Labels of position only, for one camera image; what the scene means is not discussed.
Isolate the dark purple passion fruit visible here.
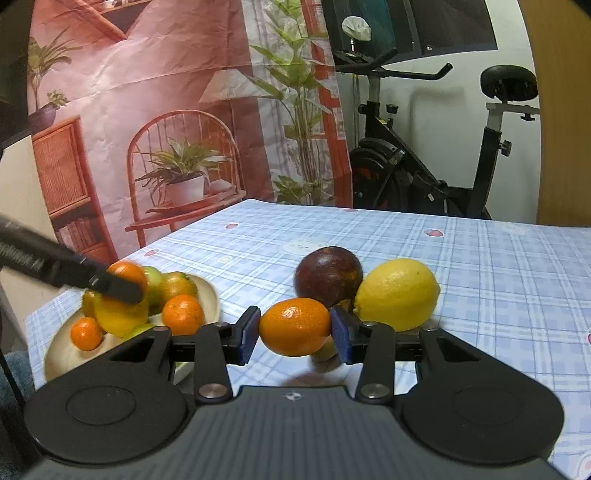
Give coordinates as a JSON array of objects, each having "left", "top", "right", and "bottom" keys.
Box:
[{"left": 294, "top": 246, "right": 364, "bottom": 311}]

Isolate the wooden panel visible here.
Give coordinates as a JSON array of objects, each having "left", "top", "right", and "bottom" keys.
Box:
[{"left": 519, "top": 0, "right": 591, "bottom": 227}]

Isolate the yellow-green round fruit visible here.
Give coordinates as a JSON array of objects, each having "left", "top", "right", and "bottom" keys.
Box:
[{"left": 141, "top": 266, "right": 164, "bottom": 317}]

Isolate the large orange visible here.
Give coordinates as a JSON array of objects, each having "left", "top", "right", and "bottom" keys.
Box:
[{"left": 107, "top": 261, "right": 149, "bottom": 294}]

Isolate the dark window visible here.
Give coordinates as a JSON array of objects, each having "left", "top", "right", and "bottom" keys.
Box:
[{"left": 321, "top": 0, "right": 498, "bottom": 63}]

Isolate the brownish orange fruit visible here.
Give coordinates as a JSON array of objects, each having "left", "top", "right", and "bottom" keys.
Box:
[{"left": 159, "top": 272, "right": 199, "bottom": 305}]

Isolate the blue plaid tablecloth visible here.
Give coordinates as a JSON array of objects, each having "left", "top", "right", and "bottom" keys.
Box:
[{"left": 25, "top": 198, "right": 591, "bottom": 480}]

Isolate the cream round plate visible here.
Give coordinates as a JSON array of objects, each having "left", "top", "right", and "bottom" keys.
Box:
[{"left": 44, "top": 272, "right": 220, "bottom": 384}]

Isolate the large yellow citrus fruit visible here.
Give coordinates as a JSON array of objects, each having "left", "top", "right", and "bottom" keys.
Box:
[{"left": 83, "top": 288, "right": 149, "bottom": 337}]

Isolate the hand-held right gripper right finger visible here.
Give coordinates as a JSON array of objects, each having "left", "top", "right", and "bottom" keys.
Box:
[{"left": 330, "top": 305, "right": 485, "bottom": 401}]

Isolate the small pale yellow fruit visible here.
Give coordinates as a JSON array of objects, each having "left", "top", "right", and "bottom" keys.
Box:
[{"left": 314, "top": 339, "right": 340, "bottom": 363}]

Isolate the tiny orange mandarin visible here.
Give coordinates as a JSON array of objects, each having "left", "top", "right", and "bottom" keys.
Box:
[{"left": 70, "top": 317, "right": 104, "bottom": 352}]

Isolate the blue fuzzy rug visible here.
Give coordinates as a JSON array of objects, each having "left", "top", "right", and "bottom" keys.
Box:
[{"left": 0, "top": 350, "right": 38, "bottom": 416}]

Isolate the printed pink wall cloth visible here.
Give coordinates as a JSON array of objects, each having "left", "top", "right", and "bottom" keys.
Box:
[{"left": 28, "top": 0, "right": 354, "bottom": 264}]

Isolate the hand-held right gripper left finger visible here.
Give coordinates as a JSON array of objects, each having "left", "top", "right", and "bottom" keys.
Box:
[{"left": 111, "top": 305, "right": 262, "bottom": 401}]

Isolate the white plastic bag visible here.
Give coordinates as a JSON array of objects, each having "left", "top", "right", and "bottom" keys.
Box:
[{"left": 342, "top": 15, "right": 372, "bottom": 41}]

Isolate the yellow lemon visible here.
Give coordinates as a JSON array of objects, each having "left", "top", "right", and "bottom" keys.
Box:
[{"left": 354, "top": 258, "right": 441, "bottom": 332}]

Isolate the green lime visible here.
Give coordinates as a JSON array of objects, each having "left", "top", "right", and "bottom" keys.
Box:
[{"left": 121, "top": 323, "right": 158, "bottom": 342}]

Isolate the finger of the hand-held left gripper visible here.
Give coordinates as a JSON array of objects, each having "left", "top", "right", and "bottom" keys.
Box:
[{"left": 78, "top": 263, "right": 144, "bottom": 305}]

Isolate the black exercise bike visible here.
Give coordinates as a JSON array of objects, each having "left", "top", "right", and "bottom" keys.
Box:
[{"left": 335, "top": 48, "right": 541, "bottom": 220}]

